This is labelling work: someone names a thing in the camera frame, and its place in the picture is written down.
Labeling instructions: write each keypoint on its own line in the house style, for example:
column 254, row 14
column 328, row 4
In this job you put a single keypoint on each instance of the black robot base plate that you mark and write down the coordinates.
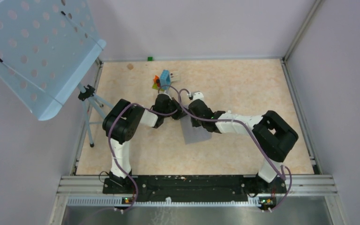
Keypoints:
column 194, row 188

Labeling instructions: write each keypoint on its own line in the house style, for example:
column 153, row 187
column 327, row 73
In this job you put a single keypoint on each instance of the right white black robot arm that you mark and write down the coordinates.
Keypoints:
column 273, row 136

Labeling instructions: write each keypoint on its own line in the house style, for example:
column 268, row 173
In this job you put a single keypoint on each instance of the small tan wooden piece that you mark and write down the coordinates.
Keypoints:
column 130, row 66

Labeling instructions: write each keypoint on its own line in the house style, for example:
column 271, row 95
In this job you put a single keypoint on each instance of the colourful toy block assembly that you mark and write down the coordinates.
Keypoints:
column 166, row 78

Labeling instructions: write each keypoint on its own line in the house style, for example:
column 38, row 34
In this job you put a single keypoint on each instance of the light blue perforated music stand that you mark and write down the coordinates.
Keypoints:
column 46, row 48

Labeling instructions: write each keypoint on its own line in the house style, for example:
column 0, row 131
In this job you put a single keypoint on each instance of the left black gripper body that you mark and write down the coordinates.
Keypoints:
column 171, row 106

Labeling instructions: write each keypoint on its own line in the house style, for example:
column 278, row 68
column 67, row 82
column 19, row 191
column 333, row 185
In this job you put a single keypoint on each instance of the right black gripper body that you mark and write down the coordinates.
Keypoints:
column 196, row 122

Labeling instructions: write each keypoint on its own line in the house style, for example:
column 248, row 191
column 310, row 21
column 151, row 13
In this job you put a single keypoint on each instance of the white slotted cable duct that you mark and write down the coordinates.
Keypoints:
column 113, row 201

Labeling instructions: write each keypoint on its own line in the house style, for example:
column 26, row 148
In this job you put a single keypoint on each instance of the grey envelope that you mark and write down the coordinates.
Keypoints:
column 193, row 134

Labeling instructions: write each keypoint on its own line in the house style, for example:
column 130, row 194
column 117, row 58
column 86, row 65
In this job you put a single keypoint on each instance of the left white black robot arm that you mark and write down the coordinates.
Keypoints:
column 120, row 126

